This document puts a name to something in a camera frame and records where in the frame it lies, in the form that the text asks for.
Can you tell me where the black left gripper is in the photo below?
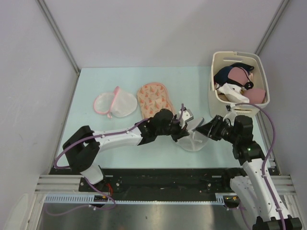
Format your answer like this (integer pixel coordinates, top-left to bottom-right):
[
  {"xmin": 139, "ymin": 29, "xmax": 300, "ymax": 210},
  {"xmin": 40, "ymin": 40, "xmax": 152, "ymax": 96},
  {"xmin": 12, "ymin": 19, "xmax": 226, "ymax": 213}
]
[{"xmin": 156, "ymin": 115, "xmax": 189, "ymax": 142}]

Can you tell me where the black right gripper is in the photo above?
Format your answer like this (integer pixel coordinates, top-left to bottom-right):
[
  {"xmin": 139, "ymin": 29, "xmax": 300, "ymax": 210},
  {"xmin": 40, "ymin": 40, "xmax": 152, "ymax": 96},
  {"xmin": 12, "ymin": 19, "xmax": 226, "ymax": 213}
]
[{"xmin": 195, "ymin": 115, "xmax": 239, "ymax": 144}]

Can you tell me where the white mesh laundry bag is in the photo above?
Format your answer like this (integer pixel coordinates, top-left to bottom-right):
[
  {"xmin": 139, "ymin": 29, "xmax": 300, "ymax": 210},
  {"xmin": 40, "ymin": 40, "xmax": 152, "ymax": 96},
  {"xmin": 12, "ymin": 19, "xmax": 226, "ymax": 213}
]
[{"xmin": 176, "ymin": 117, "xmax": 208, "ymax": 152}]

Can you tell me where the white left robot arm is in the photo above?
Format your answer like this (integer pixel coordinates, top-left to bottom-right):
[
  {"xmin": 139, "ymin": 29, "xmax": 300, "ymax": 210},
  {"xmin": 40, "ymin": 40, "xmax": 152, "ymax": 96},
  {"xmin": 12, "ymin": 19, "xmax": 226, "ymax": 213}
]
[{"xmin": 63, "ymin": 108, "xmax": 193, "ymax": 192}]

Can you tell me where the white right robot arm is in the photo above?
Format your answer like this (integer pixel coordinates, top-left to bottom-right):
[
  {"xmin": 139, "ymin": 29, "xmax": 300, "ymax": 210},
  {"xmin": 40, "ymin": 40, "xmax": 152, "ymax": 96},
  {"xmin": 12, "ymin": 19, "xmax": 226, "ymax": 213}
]
[{"xmin": 196, "ymin": 115, "xmax": 303, "ymax": 230}]

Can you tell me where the floral peach mesh laundry bag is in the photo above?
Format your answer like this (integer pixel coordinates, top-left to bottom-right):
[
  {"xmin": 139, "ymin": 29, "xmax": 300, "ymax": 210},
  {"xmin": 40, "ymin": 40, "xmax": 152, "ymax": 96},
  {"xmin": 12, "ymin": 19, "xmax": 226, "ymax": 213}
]
[{"xmin": 136, "ymin": 82, "xmax": 176, "ymax": 119}]

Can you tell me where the pink round mesh laundry bag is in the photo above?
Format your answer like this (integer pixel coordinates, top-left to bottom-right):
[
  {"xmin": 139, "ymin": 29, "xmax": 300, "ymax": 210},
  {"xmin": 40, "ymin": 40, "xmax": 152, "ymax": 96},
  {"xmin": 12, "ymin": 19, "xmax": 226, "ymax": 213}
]
[{"xmin": 94, "ymin": 86, "xmax": 138, "ymax": 118}]

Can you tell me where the navy blue bra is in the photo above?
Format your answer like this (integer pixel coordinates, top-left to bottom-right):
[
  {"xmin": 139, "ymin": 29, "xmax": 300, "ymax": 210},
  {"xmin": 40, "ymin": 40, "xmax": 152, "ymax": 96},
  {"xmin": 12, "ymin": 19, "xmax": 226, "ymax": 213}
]
[{"xmin": 213, "ymin": 62, "xmax": 254, "ymax": 86}]

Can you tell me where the cream perforated plastic basket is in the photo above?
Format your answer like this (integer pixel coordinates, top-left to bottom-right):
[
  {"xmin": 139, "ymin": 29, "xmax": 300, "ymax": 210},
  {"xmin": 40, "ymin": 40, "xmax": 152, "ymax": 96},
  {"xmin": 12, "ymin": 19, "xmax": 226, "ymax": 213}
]
[{"xmin": 208, "ymin": 51, "xmax": 270, "ymax": 117}]

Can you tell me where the white garment in basket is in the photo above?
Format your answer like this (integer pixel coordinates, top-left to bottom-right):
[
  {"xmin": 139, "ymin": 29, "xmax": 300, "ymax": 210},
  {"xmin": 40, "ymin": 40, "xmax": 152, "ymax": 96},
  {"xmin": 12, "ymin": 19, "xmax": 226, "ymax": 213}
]
[{"xmin": 214, "ymin": 83, "xmax": 249, "ymax": 103}]

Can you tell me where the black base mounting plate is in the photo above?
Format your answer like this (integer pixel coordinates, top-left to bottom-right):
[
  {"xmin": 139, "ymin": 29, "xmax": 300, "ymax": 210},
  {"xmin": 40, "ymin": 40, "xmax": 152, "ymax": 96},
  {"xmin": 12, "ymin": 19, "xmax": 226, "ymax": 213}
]
[{"xmin": 49, "ymin": 167, "xmax": 250, "ymax": 201}]

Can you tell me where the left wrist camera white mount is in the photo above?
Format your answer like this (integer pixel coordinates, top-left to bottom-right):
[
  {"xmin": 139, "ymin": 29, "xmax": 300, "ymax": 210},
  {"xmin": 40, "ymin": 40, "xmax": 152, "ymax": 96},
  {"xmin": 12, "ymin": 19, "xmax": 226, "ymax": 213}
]
[{"xmin": 177, "ymin": 108, "xmax": 194, "ymax": 128}]

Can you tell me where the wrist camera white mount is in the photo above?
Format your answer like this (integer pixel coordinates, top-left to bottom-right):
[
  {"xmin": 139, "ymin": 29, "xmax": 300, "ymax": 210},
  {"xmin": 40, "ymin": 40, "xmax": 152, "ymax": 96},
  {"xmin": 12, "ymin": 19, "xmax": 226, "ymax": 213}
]
[
  {"xmin": 223, "ymin": 103, "xmax": 237, "ymax": 122},
  {"xmin": 177, "ymin": 108, "xmax": 194, "ymax": 128}
]

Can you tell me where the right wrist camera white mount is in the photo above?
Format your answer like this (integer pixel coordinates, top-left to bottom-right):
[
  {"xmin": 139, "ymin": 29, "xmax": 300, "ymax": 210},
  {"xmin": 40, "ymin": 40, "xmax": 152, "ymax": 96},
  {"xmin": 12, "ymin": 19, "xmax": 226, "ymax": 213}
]
[{"xmin": 223, "ymin": 103, "xmax": 237, "ymax": 122}]

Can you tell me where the pink bra with black straps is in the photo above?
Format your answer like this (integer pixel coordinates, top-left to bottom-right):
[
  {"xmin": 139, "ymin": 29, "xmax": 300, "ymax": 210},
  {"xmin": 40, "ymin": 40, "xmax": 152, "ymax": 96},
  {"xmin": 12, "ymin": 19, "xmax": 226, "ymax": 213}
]
[{"xmin": 226, "ymin": 67, "xmax": 265, "ymax": 104}]

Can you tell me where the white slotted cable duct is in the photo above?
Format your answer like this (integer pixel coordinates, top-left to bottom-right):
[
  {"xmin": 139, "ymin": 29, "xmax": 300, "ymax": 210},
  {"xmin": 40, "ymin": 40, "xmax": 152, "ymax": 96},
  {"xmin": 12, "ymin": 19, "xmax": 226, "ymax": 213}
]
[{"xmin": 45, "ymin": 193, "xmax": 239, "ymax": 206}]

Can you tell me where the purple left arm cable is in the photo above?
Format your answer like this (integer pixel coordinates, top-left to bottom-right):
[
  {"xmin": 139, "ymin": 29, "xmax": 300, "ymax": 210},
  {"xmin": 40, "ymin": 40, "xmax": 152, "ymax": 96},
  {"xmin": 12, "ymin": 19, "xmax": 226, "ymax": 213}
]
[{"xmin": 44, "ymin": 103, "xmax": 187, "ymax": 216}]

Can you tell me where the aluminium frame rail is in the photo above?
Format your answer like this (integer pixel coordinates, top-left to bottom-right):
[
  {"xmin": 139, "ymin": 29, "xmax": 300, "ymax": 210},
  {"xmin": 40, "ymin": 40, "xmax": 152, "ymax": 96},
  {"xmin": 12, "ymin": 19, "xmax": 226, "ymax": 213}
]
[{"xmin": 35, "ymin": 175, "xmax": 82, "ymax": 194}]

